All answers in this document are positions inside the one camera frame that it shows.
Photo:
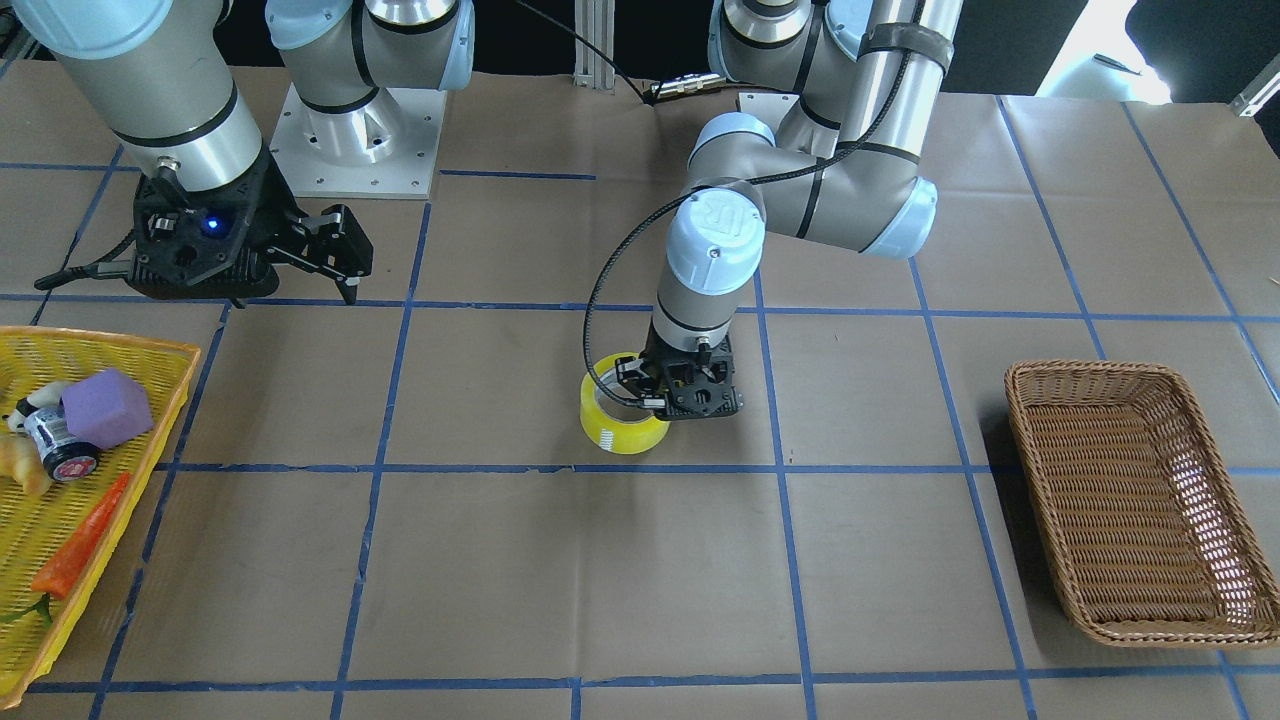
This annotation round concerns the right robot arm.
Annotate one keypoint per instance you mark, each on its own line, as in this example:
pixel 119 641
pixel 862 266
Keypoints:
pixel 157 79

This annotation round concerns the green toy stem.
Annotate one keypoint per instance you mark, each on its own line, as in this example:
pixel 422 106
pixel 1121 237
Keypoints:
pixel 41 608

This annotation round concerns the small drink can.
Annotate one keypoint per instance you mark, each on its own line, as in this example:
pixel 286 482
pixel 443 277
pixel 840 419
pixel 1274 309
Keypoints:
pixel 65 455

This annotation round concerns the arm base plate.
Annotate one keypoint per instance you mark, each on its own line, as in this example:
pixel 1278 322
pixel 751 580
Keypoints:
pixel 769 109
pixel 386 150

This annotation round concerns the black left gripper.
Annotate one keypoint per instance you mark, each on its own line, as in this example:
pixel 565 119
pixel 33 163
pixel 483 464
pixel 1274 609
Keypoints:
pixel 634 377

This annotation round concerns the yellow toy croissant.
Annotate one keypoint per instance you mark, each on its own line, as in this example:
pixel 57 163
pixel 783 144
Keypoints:
pixel 21 462

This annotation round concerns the yellow plastic tray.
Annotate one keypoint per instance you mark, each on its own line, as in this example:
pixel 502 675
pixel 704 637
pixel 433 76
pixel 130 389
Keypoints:
pixel 34 528

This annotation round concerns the metal cable connector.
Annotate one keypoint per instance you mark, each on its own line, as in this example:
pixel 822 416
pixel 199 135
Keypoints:
pixel 665 90

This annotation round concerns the yellow tape roll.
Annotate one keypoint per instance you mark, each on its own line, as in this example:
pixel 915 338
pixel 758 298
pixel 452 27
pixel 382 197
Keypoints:
pixel 614 427

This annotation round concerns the black white plush toy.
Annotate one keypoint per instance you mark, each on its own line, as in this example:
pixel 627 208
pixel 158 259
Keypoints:
pixel 45 396

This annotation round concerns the purple foam cube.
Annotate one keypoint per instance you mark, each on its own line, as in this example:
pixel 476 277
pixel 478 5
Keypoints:
pixel 107 409

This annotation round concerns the orange toy carrot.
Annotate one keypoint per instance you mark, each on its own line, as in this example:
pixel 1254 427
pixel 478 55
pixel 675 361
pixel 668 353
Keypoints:
pixel 59 575

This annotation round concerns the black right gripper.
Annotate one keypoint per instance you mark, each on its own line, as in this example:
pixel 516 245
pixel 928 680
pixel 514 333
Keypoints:
pixel 271 214

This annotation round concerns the brown wicker basket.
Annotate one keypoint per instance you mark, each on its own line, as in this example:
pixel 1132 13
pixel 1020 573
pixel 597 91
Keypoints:
pixel 1147 543

